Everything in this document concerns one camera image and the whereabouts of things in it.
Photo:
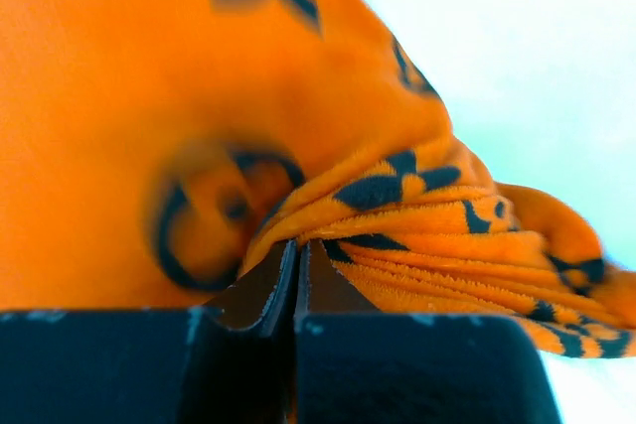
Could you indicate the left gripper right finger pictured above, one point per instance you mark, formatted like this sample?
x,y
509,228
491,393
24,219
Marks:
x,y
356,364

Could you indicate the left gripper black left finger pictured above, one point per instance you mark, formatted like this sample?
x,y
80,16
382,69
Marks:
x,y
241,349

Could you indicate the orange patterned pillowcase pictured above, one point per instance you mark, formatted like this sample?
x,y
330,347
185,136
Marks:
x,y
154,151

